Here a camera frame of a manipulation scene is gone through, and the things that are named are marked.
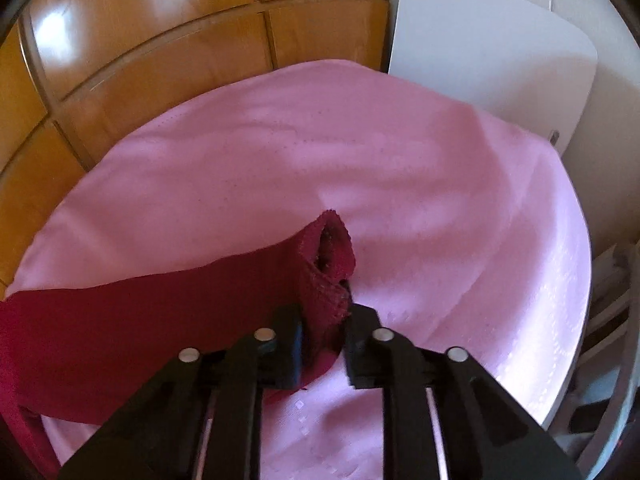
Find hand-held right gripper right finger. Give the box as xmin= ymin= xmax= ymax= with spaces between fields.
xmin=343 ymin=304 xmax=584 ymax=480

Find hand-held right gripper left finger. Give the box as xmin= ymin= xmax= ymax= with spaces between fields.
xmin=59 ymin=304 xmax=306 ymax=480

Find pink tablecloth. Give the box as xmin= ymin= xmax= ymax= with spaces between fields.
xmin=7 ymin=59 xmax=590 ymax=480

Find dark red cloth garment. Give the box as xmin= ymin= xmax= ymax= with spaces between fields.
xmin=0 ymin=210 xmax=357 ymax=476

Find white round table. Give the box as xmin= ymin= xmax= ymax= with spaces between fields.
xmin=542 ymin=150 xmax=596 ymax=431

